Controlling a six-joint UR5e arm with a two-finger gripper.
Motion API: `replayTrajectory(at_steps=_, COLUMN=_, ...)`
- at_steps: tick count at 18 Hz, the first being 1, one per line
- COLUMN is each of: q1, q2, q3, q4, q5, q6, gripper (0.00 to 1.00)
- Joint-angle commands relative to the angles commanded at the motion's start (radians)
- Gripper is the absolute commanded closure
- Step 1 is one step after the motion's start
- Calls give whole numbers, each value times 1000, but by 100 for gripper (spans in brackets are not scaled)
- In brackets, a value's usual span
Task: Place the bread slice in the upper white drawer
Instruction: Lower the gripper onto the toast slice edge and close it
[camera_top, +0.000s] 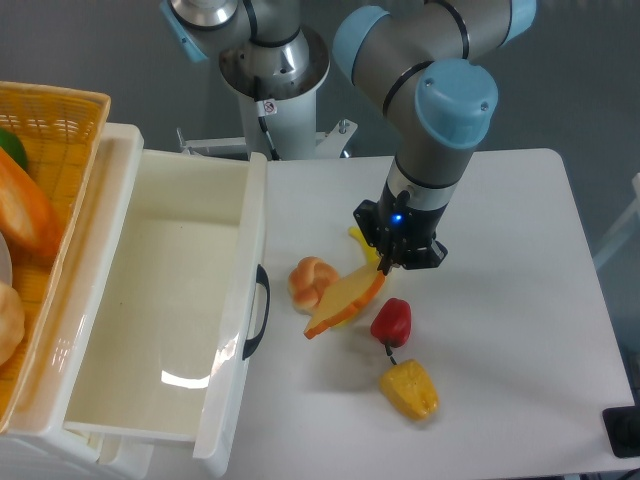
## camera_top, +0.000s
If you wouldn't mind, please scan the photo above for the green toy fruit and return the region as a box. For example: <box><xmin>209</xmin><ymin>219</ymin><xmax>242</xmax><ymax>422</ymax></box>
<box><xmin>0</xmin><ymin>128</ymin><xmax>28</xmax><ymax>171</ymax></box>

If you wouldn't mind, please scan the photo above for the knotted bread roll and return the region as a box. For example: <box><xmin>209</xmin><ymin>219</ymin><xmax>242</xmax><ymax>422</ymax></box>
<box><xmin>288</xmin><ymin>256</ymin><xmax>340</xmax><ymax>315</ymax></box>

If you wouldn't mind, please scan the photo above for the black drawer handle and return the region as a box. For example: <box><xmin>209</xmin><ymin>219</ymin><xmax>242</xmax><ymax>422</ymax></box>
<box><xmin>242</xmin><ymin>264</ymin><xmax>271</xmax><ymax>360</ymax></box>

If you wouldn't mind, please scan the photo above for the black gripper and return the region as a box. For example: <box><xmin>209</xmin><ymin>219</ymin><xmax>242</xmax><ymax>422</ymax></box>
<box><xmin>353</xmin><ymin>200</ymin><xmax>448</xmax><ymax>276</ymax></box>

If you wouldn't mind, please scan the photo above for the orange wicker basket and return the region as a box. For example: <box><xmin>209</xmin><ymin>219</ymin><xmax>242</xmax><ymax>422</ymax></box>
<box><xmin>1</xmin><ymin>81</ymin><xmax>111</xmax><ymax>432</ymax></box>

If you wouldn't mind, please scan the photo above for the pale round bread roll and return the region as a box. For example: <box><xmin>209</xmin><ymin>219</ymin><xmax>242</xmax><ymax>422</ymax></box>
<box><xmin>0</xmin><ymin>282</ymin><xmax>25</xmax><ymax>364</ymax></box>

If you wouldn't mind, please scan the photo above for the toy baguette loaf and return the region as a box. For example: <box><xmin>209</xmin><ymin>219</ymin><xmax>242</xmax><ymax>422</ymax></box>
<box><xmin>1</xmin><ymin>149</ymin><xmax>64</xmax><ymax>258</ymax></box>

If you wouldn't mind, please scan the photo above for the white drawer cabinet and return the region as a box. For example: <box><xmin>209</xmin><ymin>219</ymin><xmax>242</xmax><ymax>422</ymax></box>
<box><xmin>1</xmin><ymin>123</ymin><xmax>153</xmax><ymax>479</ymax></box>

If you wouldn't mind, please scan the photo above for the black device at table edge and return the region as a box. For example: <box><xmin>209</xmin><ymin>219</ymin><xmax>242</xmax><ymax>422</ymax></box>
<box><xmin>602</xmin><ymin>406</ymin><xmax>639</xmax><ymax>458</ymax></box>

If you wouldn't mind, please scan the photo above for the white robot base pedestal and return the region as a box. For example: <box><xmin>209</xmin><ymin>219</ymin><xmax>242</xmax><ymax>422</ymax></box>
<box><xmin>177</xmin><ymin>26</ymin><xmax>358</xmax><ymax>160</ymax></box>

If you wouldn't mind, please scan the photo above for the yellow toy banana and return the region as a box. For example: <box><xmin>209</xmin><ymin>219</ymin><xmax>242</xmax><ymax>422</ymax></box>
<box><xmin>334</xmin><ymin>227</ymin><xmax>386</xmax><ymax>327</ymax></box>

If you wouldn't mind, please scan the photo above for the toy bread slice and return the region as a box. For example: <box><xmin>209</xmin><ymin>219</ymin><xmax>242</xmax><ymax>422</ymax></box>
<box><xmin>304</xmin><ymin>262</ymin><xmax>386</xmax><ymax>339</ymax></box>

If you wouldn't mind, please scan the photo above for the yellow toy bell pepper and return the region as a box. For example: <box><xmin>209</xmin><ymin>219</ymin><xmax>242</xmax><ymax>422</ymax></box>
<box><xmin>379</xmin><ymin>359</ymin><xmax>439</xmax><ymax>421</ymax></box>

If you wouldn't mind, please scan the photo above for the red toy bell pepper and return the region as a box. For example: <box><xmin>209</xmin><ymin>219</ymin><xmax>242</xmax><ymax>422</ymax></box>
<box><xmin>370</xmin><ymin>298</ymin><xmax>412</xmax><ymax>348</ymax></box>

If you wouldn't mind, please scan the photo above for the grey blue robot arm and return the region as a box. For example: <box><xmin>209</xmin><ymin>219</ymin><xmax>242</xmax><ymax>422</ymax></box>
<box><xmin>160</xmin><ymin>1</ymin><xmax>537</xmax><ymax>272</ymax></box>

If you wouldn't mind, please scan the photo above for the open white upper drawer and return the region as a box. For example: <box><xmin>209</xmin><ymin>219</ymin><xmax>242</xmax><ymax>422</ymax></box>
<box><xmin>63</xmin><ymin>149</ymin><xmax>269</xmax><ymax>463</ymax></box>

